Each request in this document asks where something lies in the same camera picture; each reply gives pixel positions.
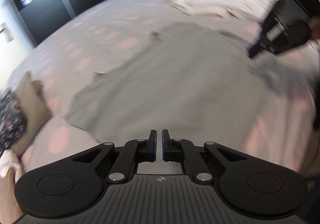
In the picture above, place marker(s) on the grey blue t-shirt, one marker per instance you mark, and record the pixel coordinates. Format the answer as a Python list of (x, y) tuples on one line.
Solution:
[(200, 85)]

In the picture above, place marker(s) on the white crumpled garment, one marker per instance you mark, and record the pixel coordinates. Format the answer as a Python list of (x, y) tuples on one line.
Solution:
[(245, 10)]

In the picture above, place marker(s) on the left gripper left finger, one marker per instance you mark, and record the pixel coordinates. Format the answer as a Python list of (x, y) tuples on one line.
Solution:
[(127, 158)]

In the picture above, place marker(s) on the folded beige fleece blanket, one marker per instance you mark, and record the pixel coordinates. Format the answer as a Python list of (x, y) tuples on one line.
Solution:
[(34, 108)]

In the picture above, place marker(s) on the person right hand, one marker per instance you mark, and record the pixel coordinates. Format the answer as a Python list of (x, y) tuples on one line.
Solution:
[(314, 25)]

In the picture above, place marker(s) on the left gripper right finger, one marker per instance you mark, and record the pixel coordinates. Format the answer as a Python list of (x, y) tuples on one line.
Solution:
[(184, 152)]

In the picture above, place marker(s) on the folded cream tan garment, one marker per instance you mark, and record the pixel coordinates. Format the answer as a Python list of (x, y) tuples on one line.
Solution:
[(11, 171)]

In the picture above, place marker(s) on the grey pink dotted bedsheet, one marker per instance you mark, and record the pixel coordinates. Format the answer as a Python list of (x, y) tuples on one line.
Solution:
[(102, 40)]

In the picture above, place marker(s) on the folded floral dark garment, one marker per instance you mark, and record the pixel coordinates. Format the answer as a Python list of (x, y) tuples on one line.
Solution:
[(13, 120)]

